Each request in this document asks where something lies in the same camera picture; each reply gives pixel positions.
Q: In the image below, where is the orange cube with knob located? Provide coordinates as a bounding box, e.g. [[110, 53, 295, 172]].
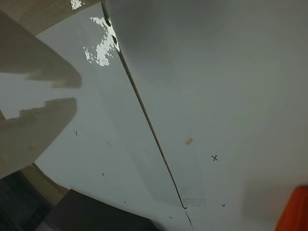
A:
[[275, 185, 308, 231]]

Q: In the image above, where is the white paper sheet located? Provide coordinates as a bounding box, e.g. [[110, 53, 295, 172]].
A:
[[0, 1, 193, 231], [103, 0, 308, 231]]

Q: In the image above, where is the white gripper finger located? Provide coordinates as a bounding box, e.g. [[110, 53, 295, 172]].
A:
[[0, 97, 77, 180], [0, 9, 82, 90]]

